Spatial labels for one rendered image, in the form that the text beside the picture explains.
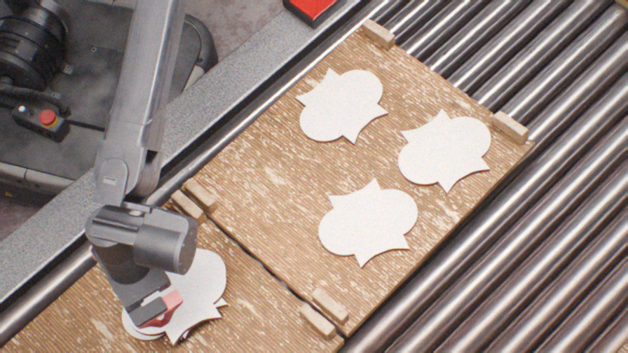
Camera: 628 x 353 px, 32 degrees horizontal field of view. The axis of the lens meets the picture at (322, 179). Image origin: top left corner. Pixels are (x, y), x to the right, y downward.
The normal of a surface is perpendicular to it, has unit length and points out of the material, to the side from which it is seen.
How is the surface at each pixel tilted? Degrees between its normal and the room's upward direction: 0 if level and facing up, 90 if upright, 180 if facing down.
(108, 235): 1
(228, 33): 0
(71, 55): 0
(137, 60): 28
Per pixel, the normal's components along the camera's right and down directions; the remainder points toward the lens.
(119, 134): -0.27, -0.07
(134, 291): -0.10, -0.51
